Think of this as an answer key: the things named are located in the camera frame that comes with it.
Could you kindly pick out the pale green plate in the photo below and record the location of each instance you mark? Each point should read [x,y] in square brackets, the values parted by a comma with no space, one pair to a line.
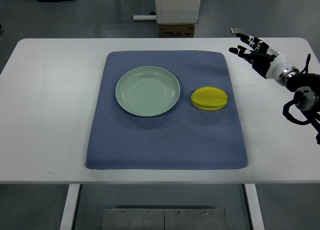
[147,91]

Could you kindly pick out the yellow starfruit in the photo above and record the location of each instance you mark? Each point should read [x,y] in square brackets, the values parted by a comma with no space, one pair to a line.
[209,98]

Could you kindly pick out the blue textured mat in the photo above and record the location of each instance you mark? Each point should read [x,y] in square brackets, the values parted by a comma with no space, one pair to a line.
[183,138]

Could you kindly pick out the grey metal base plate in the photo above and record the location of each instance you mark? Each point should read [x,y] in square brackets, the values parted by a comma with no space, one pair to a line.
[168,218]

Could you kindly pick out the white table frame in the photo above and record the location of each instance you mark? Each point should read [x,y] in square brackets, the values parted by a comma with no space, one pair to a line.
[73,193]

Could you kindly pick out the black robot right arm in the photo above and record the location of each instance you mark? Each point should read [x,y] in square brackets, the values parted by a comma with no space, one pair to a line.
[306,96]

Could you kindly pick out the small grey floor plate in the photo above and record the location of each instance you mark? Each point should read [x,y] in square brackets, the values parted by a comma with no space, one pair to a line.
[236,30]

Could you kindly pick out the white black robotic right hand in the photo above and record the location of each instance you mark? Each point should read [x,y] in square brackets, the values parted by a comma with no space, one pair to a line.
[267,60]

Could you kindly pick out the white metal bar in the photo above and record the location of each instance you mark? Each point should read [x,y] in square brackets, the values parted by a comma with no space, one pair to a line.
[144,18]

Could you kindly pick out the white cabinet pedestal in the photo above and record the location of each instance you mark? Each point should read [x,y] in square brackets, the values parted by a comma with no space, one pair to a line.
[177,11]

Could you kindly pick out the brown cardboard box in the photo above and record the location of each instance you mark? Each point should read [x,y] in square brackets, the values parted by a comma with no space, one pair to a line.
[177,31]

